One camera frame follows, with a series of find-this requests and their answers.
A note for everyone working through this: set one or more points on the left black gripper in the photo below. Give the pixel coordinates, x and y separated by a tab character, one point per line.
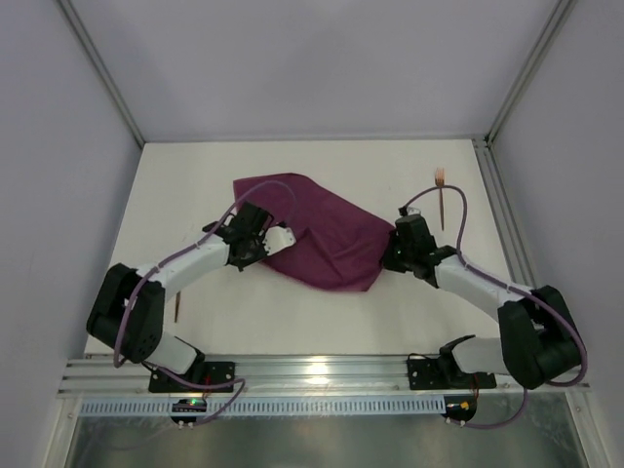
251	250

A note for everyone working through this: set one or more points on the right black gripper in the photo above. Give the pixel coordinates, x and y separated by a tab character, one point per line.
395	256

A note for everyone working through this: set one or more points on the purple cloth napkin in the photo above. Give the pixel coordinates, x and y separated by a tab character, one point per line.
338	246

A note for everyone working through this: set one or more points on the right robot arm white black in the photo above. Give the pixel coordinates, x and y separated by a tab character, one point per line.
538	341

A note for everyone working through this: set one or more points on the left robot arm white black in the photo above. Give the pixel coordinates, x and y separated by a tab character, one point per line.
128	315

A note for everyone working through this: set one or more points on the copper knife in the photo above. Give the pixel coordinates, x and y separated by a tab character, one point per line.
177	306

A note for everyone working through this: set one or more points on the right controller board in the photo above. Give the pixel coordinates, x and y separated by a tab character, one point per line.
459	410

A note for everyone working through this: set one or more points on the controller board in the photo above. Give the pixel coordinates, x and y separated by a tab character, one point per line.
188	411
459	410

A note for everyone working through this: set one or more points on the left controller board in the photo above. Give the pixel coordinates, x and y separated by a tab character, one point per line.
188	411

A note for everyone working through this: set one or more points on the right side aluminium rail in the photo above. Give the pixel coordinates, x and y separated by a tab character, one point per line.
512	242

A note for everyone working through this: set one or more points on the aluminium rail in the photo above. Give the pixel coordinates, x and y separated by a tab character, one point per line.
268	375
512	242

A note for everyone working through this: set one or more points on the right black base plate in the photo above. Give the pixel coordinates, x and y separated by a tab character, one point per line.
442	373

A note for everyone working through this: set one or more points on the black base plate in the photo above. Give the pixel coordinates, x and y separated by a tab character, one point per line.
211	377
442	373

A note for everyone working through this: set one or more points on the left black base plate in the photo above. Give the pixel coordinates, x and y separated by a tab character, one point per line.
211	377

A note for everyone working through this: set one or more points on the slotted grey cable duct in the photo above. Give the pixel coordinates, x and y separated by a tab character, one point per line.
272	406

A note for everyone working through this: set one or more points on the aluminium front rail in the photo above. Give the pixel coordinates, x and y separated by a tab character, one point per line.
268	375

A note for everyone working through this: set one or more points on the left corner frame post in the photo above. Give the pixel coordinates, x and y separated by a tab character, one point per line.
94	58

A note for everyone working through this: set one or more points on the corner frame post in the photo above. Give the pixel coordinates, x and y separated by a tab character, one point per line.
94	58
530	66

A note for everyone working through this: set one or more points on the right corner frame post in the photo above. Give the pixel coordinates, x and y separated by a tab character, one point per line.
530	66

